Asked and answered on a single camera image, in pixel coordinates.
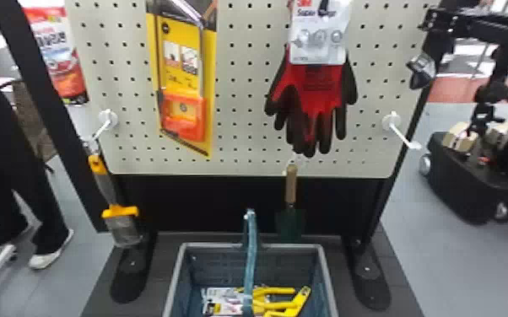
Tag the yellow clamp tool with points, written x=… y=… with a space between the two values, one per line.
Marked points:
x=276 y=301

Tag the red and black gloves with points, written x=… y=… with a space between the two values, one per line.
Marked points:
x=311 y=88

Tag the red snack packet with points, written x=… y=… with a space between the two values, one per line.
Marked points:
x=59 y=53

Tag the yellow carded hand saw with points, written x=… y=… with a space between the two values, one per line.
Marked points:
x=185 y=66

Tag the blue basket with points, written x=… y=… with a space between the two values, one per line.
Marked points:
x=249 y=265

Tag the green garden trowel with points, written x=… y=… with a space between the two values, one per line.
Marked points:
x=290 y=217

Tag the person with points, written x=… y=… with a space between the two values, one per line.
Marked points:
x=1 y=168

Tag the white pegboard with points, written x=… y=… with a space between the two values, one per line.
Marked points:
x=245 y=110

